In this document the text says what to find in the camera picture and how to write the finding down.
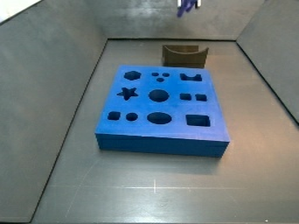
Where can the purple three prong object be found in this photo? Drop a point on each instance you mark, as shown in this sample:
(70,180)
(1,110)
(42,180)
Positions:
(185,5)

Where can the dark brown curved fixture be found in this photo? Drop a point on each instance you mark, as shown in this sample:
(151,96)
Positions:
(184,56)

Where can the blue foam shape-hole block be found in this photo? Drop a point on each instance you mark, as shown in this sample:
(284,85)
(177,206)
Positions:
(163,110)

